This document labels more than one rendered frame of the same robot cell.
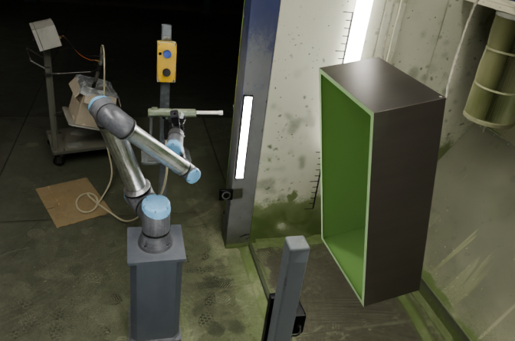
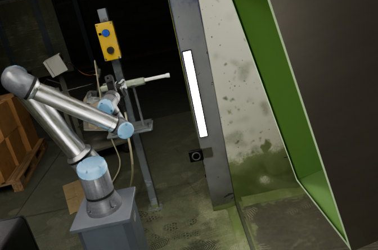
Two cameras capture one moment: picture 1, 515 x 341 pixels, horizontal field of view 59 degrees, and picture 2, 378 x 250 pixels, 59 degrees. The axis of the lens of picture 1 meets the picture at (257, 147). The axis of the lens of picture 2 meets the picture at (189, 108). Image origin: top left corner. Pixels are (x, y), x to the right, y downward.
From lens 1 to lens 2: 1.09 m
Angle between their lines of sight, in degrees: 18
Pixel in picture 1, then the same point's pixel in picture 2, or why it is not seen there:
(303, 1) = not seen: outside the picture
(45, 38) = (54, 67)
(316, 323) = not seen: outside the picture
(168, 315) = not seen: outside the picture
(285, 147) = (242, 95)
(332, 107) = (256, 25)
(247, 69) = (178, 25)
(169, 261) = (112, 224)
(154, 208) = (86, 168)
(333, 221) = (304, 158)
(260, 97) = (200, 50)
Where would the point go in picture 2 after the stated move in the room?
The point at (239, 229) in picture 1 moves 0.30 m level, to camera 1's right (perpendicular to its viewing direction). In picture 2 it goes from (221, 189) to (261, 188)
